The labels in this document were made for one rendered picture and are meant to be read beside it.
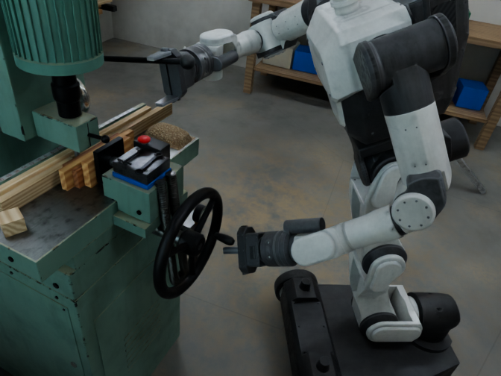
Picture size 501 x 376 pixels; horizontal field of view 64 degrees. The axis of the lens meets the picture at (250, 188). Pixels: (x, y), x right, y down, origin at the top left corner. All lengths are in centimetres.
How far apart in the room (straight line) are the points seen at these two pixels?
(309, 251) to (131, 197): 42
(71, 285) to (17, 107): 42
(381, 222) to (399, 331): 82
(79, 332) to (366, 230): 75
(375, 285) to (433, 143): 69
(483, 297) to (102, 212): 195
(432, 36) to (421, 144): 18
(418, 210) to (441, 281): 158
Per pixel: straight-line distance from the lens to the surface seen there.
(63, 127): 103
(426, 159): 79
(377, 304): 156
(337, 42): 87
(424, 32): 77
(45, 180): 105
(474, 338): 221
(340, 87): 90
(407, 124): 77
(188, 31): 468
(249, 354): 178
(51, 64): 92
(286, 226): 97
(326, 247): 89
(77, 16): 90
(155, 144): 100
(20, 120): 108
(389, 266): 133
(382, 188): 112
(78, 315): 110
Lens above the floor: 152
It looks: 36 degrees down
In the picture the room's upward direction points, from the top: 8 degrees clockwise
